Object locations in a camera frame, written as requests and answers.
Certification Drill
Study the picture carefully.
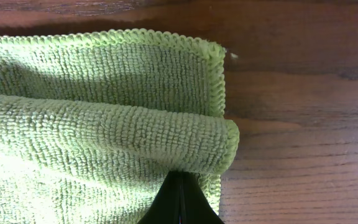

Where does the green microfiber cloth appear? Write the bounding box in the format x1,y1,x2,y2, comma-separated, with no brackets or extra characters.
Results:
0,29,239,223

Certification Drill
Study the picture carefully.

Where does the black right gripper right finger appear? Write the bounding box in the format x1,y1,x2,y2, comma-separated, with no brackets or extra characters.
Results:
180,172,224,224

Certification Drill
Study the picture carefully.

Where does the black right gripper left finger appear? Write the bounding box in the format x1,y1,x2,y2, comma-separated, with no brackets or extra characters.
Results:
138,171,181,224

